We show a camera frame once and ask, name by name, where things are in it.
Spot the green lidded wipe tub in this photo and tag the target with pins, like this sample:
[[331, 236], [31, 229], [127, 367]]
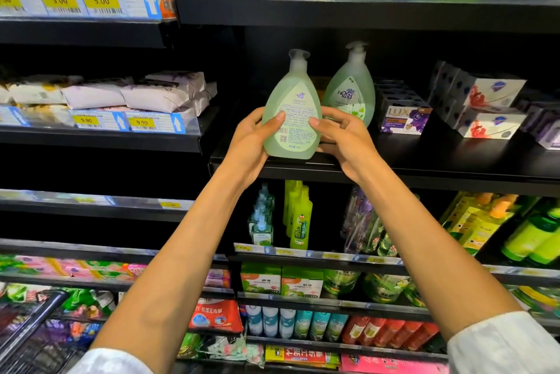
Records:
[[387, 287], [341, 284]]

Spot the black store shelf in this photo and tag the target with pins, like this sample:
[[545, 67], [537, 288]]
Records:
[[490, 164], [79, 33]]

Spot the yellow red packets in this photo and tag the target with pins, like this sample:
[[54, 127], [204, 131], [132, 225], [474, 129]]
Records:
[[302, 355]]

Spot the person's left forearm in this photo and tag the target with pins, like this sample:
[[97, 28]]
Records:
[[175, 282]]

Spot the pale green pump soap bottle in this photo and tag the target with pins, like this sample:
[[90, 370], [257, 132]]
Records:
[[293, 116], [350, 89]]

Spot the person's right forearm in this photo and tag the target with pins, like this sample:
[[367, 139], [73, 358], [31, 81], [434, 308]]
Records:
[[437, 256]]

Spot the red snack packet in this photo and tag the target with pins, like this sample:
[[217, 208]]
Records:
[[216, 315]]

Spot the row of white red soap boxes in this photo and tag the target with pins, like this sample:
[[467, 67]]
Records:
[[486, 107]]

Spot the row of purple soap boxes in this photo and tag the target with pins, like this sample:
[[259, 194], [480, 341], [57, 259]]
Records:
[[402, 116]]

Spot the green white box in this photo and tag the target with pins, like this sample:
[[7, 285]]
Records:
[[303, 284], [261, 280]]

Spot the long pink packet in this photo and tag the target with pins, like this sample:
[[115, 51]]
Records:
[[385, 365]]

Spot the person's right hand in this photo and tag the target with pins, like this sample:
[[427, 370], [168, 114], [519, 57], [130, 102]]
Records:
[[354, 142]]

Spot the pile of white wipe packets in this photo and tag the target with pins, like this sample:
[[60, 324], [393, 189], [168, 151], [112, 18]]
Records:
[[114, 94]]

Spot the person's left hand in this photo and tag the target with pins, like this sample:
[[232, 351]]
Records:
[[247, 146]]

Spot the row of white pink soap boxes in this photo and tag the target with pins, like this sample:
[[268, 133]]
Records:
[[547, 120]]

